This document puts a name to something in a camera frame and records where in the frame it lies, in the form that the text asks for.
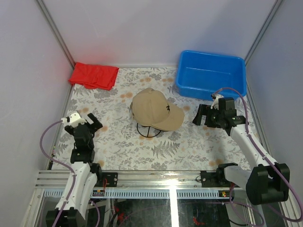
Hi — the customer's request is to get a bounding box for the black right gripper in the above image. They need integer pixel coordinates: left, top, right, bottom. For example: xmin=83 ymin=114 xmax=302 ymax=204
xmin=192 ymin=104 xmax=224 ymax=129

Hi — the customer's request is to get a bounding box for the beige sport baseball cap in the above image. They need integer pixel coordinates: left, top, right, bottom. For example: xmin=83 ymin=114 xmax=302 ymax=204
xmin=136 ymin=123 xmax=178 ymax=132

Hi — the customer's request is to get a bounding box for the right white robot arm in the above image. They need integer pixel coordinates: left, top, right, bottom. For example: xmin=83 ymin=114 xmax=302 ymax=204
xmin=193 ymin=95 xmax=290 ymax=205

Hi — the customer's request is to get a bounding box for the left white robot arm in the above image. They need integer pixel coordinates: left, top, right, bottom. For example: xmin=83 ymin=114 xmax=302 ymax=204
xmin=45 ymin=112 xmax=104 ymax=227

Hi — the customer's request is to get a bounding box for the blue plastic bin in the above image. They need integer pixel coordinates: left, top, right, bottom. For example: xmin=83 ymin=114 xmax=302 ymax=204
xmin=175 ymin=50 xmax=247 ymax=100

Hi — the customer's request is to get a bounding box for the floral patterned table mat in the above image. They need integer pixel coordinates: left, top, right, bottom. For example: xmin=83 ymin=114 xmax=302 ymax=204
xmin=67 ymin=68 xmax=250 ymax=170

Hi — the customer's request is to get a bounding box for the red folded cloth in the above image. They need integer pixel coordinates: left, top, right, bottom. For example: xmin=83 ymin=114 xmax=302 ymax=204
xmin=68 ymin=62 xmax=119 ymax=91

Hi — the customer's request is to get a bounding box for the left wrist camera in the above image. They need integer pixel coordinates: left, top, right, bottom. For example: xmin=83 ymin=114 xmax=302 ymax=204
xmin=61 ymin=111 xmax=87 ymax=128

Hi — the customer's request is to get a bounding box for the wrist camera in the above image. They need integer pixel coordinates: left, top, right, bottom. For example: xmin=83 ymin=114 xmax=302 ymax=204
xmin=210 ymin=94 xmax=224 ymax=110
xmin=61 ymin=111 xmax=87 ymax=128

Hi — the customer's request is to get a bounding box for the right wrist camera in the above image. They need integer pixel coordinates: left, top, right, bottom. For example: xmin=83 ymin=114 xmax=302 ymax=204
xmin=210 ymin=94 xmax=224 ymax=110

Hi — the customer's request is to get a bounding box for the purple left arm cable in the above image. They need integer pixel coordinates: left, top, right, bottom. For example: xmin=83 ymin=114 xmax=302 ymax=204
xmin=39 ymin=119 xmax=100 ymax=227

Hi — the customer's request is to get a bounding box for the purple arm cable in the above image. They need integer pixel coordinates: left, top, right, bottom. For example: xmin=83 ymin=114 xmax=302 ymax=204
xmin=39 ymin=119 xmax=100 ymax=227
xmin=212 ymin=87 xmax=299 ymax=225

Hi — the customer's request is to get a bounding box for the black wire hat stand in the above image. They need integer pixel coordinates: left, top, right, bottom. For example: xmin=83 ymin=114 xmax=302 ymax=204
xmin=136 ymin=123 xmax=163 ymax=138

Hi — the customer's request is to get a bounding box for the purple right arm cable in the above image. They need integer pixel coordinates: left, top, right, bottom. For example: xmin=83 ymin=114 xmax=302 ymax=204
xmin=212 ymin=87 xmax=299 ymax=225

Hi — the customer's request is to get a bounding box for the aluminium mounting rail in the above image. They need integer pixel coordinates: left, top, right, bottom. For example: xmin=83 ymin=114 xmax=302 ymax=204
xmin=35 ymin=170 xmax=231 ymax=190

